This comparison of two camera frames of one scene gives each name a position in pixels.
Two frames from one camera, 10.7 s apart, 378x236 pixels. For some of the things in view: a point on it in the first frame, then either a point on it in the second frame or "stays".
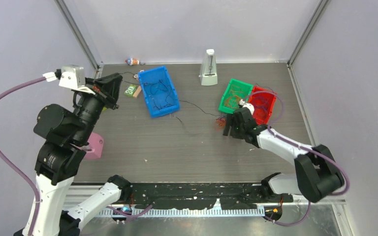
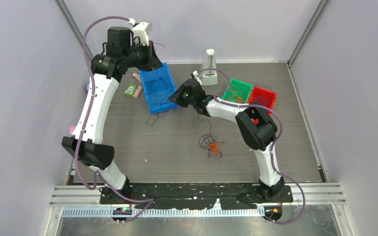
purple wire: (282, 106) to (209, 142)
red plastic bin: (263, 100) stays
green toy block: (130, 90) stays
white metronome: (208, 74) stays
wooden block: (137, 91) stays
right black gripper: (231, 121) to (176, 98)
